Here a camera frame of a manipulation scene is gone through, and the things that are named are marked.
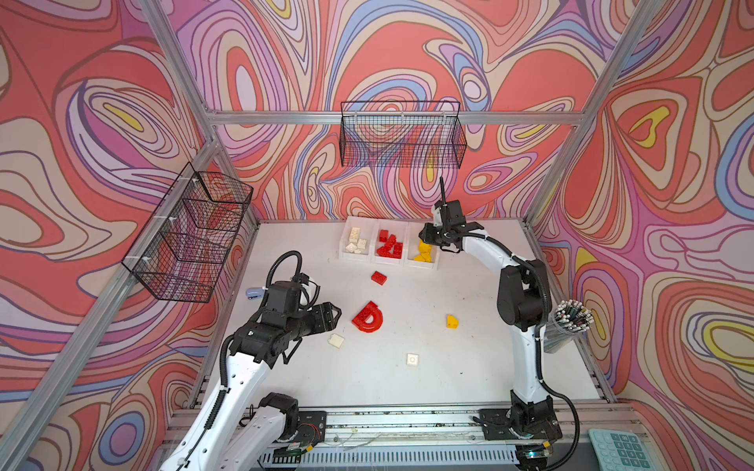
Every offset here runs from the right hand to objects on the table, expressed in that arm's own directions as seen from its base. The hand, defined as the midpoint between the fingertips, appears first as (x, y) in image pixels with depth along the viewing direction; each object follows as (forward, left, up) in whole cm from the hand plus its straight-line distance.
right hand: (424, 240), depth 102 cm
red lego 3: (+6, +11, -7) cm, 14 cm away
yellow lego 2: (-3, 0, -6) cm, 7 cm away
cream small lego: (+4, +27, -8) cm, 28 cm away
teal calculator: (-62, -40, -9) cm, 74 cm away
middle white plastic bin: (+11, +8, -6) cm, 15 cm away
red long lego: (0, +9, -6) cm, 11 cm away
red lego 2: (+1, +14, -6) cm, 16 cm away
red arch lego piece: (-27, +23, -7) cm, 36 cm away
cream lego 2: (-32, +30, -8) cm, 45 cm away
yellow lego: (0, 0, -4) cm, 4 cm away
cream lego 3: (-39, +7, -9) cm, 40 cm away
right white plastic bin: (0, +2, -8) cm, 8 cm away
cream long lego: (+11, +26, -7) cm, 29 cm away
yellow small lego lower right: (-28, -6, -8) cm, 29 cm away
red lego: (-10, +17, -8) cm, 21 cm away
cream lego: (+4, +23, -6) cm, 24 cm away
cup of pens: (-35, -32, +8) cm, 48 cm away
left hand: (-32, +28, +8) cm, 44 cm away
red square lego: (+8, +14, -6) cm, 17 cm away
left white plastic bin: (-2, +23, -5) cm, 23 cm away
